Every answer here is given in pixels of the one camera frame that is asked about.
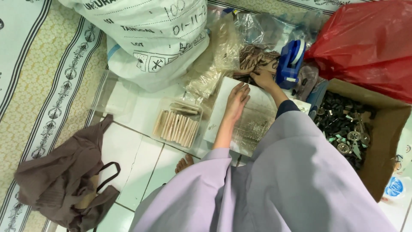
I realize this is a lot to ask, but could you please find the person's left hand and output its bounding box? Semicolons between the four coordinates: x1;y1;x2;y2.
225;82;251;123

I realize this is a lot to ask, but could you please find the person's right hand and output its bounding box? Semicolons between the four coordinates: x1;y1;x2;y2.
250;69;277;93

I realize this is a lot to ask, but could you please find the white plastic packet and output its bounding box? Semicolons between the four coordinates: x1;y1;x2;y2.
203;77;279;157

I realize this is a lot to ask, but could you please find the brown batik cloth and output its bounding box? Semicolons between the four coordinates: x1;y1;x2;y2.
233;45;281;85

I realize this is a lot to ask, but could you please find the blue tape dispenser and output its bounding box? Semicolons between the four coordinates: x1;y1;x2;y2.
276;39;307;90

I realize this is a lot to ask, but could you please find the clear bag of sticks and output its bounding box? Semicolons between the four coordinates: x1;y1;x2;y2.
183;19;242;101

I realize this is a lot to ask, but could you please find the crumpled clear plastic bag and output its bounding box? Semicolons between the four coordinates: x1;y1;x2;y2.
234;11;323;53

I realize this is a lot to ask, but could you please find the grey plastic bag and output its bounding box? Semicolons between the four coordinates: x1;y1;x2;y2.
294;63;319;101

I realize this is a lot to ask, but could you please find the blue carton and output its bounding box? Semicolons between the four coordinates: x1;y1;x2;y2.
306;81;329;120

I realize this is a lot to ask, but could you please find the row of wooden sticks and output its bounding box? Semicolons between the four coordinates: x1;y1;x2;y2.
152;102;200;148

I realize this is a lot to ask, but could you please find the clear plastic container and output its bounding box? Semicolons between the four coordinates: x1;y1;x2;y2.
150;96;204;150

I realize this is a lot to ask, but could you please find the person's foot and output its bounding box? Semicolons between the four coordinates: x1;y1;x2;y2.
174;154;195;175

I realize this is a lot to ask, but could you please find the heap of black metal parts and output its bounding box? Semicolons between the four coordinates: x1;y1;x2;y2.
314;92;376;172

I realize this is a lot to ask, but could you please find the person's lilac garment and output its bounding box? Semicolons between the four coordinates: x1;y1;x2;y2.
129;110;398;232

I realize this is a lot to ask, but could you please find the white woven sack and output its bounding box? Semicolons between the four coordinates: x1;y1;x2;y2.
58;0;212;93

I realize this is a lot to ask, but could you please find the red plastic bag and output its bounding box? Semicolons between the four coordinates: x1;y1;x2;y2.
304;0;412;104

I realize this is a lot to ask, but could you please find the empty clear plastic box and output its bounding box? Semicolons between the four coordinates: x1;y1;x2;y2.
88;69;139;117

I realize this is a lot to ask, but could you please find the brown cardboard box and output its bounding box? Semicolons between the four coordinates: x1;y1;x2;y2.
308;78;412;203

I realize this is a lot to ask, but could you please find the sealed water cup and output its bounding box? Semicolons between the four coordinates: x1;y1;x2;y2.
382;175;410;204

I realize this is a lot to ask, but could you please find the patterned floor mat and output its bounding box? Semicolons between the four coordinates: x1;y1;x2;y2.
0;0;109;232

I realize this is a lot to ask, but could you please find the brown cloth bag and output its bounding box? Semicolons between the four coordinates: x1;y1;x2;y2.
14;114;121;232

